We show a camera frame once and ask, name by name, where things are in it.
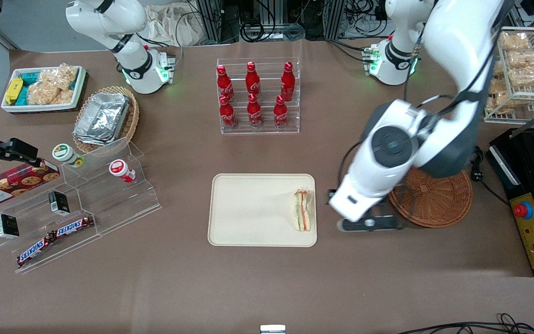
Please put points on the triangle sandwich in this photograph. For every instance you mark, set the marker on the triangle sandwich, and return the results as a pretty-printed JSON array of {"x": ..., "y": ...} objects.
[{"x": 303, "y": 211}]

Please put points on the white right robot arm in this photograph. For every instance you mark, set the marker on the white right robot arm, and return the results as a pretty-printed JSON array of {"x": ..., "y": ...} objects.
[{"x": 130, "y": 60}]

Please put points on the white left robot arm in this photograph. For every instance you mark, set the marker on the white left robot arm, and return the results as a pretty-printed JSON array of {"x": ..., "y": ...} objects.
[{"x": 457, "y": 41}]

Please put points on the round brown wicker basket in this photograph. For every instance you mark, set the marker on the round brown wicker basket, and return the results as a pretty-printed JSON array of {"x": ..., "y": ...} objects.
[{"x": 438, "y": 204}]

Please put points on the cream rectangular plastic tray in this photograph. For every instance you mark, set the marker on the cream rectangular plastic tray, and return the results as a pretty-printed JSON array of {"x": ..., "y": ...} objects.
[{"x": 253, "y": 211}]

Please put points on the light oval wicker basket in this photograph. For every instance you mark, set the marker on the light oval wicker basket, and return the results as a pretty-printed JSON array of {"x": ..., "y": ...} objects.
[{"x": 130, "y": 123}]

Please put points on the red cookie box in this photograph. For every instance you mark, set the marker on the red cookie box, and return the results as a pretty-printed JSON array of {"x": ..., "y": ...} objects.
[{"x": 12, "y": 185}]

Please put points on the white rectangular snack bin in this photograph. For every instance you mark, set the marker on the white rectangular snack bin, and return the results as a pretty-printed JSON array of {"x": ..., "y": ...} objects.
[{"x": 7, "y": 107}]

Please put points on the jar with green white lid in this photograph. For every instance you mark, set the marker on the jar with green white lid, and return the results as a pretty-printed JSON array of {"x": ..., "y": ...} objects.
[{"x": 65, "y": 154}]

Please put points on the teal snack packet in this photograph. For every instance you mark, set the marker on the teal snack packet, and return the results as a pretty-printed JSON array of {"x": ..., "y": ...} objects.
[
  {"x": 23, "y": 96},
  {"x": 30, "y": 78}
]

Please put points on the yellow snack packet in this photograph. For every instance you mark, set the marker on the yellow snack packet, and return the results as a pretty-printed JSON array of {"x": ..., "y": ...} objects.
[{"x": 13, "y": 90}]

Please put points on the clear bag of rice puffs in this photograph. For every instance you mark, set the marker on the clear bag of rice puffs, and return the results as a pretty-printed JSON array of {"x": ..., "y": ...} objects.
[
  {"x": 47, "y": 94},
  {"x": 60, "y": 76}
]

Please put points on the small black box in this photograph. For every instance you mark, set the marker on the small black box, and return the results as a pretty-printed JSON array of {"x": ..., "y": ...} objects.
[
  {"x": 7, "y": 226},
  {"x": 58, "y": 203}
]

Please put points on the stack of foil trays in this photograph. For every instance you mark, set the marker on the stack of foil trays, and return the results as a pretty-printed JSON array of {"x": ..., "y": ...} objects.
[{"x": 102, "y": 118}]

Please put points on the brown Snickers bar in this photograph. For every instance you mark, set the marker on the brown Snickers bar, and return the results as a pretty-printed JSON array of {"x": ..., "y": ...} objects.
[
  {"x": 73, "y": 226},
  {"x": 35, "y": 250}
]

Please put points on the jar with red white lid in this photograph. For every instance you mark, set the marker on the jar with red white lid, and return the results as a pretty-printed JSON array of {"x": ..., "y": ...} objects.
[{"x": 121, "y": 169}]

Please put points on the red cola bottle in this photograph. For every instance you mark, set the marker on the red cola bottle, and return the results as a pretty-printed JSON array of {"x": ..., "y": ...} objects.
[
  {"x": 225, "y": 83},
  {"x": 288, "y": 82},
  {"x": 227, "y": 113},
  {"x": 254, "y": 111},
  {"x": 281, "y": 113},
  {"x": 252, "y": 81}
]

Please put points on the clear acrylic stepped display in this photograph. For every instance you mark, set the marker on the clear acrylic stepped display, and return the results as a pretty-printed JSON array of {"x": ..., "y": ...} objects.
[{"x": 123, "y": 202}]

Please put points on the clear acrylic bottle rack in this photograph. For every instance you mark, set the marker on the clear acrylic bottle rack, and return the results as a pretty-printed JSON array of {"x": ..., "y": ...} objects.
[{"x": 257, "y": 131}]

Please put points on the small white grey box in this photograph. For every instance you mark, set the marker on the small white grey box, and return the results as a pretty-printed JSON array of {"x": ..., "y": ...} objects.
[{"x": 272, "y": 329}]

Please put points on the black machine with yellow panel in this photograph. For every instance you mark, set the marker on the black machine with yellow panel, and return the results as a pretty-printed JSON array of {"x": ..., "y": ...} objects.
[{"x": 522, "y": 176}]

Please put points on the clear bag of crackers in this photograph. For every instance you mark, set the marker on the clear bag of crackers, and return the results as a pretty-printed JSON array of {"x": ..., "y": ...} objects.
[
  {"x": 526, "y": 59},
  {"x": 513, "y": 41},
  {"x": 499, "y": 86},
  {"x": 529, "y": 76},
  {"x": 499, "y": 103}
]

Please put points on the beige crumpled cloth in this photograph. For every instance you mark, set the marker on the beige crumpled cloth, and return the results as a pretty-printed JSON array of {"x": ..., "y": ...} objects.
[{"x": 172, "y": 23}]

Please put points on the aluminium frame post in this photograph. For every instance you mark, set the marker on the aluminium frame post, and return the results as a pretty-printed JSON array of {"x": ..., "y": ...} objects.
[
  {"x": 334, "y": 18},
  {"x": 211, "y": 21}
]

